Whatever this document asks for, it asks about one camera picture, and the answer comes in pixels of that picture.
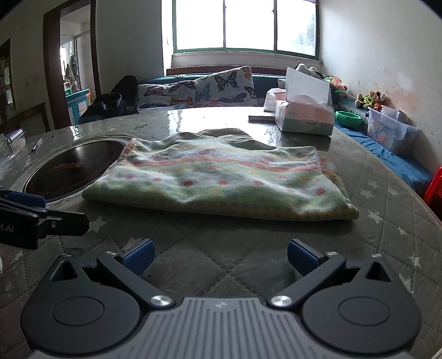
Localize colourful patterned shirt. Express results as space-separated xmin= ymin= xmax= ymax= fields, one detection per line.
xmin=82 ymin=132 xmax=360 ymax=221

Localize wooden door frame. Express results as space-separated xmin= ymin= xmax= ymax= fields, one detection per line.
xmin=43 ymin=0 xmax=102 ymax=132

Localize butterfly print cushion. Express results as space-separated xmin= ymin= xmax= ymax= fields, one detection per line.
xmin=194 ymin=65 xmax=259 ymax=107
xmin=136 ymin=80 xmax=198 ymax=110

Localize white paper packet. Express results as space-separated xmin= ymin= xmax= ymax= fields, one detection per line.
xmin=263 ymin=88 xmax=287 ymax=113

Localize clear plastic container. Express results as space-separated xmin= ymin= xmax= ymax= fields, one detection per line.
xmin=0 ymin=129 xmax=26 ymax=161

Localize brown plush toy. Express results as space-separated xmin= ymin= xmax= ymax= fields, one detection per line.
xmin=356 ymin=90 xmax=386 ymax=111

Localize beige ribbed garment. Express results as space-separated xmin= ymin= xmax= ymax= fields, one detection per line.
xmin=198 ymin=127 xmax=277 ymax=151

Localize tissue box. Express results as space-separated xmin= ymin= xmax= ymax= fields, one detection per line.
xmin=274 ymin=67 xmax=335 ymax=136

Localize colourful plush toy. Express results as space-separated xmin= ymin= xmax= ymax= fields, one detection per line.
xmin=325 ymin=76 xmax=348 ymax=92

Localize white plush toy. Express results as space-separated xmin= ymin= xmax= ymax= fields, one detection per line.
xmin=295 ymin=63 xmax=325 ymax=78

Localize blue mat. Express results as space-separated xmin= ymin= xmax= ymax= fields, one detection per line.
xmin=333 ymin=98 xmax=434 ymax=194

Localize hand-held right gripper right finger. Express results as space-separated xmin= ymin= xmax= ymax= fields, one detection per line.
xmin=267 ymin=238 xmax=394 ymax=308

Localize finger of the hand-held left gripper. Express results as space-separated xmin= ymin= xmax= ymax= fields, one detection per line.
xmin=0 ymin=199 xmax=90 ymax=239
xmin=0 ymin=189 xmax=46 ymax=209

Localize butterfly print cushions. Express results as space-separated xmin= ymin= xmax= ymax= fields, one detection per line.
xmin=138 ymin=65 xmax=289 ymax=107

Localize blue cabinet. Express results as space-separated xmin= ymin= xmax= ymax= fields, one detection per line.
xmin=65 ymin=88 xmax=91 ymax=126

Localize black bag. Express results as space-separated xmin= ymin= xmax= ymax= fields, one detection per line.
xmin=79 ymin=75 xmax=139 ymax=125

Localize round black induction hob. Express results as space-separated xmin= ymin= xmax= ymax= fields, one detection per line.
xmin=22 ymin=139 xmax=125 ymax=202

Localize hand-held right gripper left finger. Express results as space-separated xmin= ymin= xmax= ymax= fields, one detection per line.
xmin=50 ymin=238 xmax=175 ymax=308

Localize green bowl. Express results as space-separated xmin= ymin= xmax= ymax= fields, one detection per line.
xmin=335 ymin=110 xmax=363 ymax=129

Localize green framed window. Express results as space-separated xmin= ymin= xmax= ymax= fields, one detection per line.
xmin=172 ymin=0 xmax=320 ymax=57

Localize clear plastic storage box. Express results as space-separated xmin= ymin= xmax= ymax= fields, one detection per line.
xmin=367 ymin=105 xmax=419 ymax=156

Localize red stool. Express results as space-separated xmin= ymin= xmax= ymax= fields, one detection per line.
xmin=424 ymin=166 xmax=442 ymax=208

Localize wooden chair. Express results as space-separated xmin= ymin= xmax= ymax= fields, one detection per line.
xmin=17 ymin=102 xmax=49 ymax=135

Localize wooden shelf unit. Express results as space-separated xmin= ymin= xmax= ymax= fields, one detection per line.
xmin=0 ymin=38 xmax=16 ymax=121

